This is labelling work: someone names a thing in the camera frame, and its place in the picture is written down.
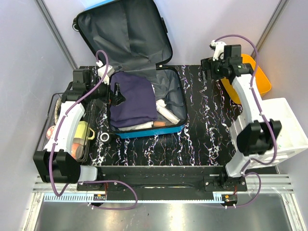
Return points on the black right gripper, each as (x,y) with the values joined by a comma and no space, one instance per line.
(208,64)

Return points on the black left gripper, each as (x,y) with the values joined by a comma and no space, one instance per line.
(117,98)

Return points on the purple garment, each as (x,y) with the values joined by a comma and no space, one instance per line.
(140,104)

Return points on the blue fish-print suitcase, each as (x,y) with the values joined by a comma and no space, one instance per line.
(132,37)

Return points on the white towel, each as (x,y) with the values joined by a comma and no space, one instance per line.
(138,127)

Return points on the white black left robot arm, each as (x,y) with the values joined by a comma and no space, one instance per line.
(55,162)

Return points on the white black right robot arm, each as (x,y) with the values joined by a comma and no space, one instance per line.
(255,140)

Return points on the white cosmetic tube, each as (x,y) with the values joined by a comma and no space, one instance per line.
(167,114)

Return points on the brown small tube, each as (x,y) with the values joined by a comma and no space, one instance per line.
(159,124)

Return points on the pale yellow mug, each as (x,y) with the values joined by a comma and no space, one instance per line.
(84,133)

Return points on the pink patterned cup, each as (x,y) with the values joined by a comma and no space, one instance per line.
(49,132)

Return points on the white divided organizer tray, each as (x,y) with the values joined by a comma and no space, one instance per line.
(291,139)

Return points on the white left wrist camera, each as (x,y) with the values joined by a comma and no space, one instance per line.
(104,72)

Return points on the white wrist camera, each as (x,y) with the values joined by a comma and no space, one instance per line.
(104,72)
(218,48)

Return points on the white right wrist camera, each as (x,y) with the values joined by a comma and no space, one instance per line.
(218,48)

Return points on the black wire dish rack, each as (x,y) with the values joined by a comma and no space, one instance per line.
(79,152)

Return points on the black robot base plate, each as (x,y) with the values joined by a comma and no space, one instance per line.
(208,178)

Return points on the aluminium frame rail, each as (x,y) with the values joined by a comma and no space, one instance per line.
(271,208)

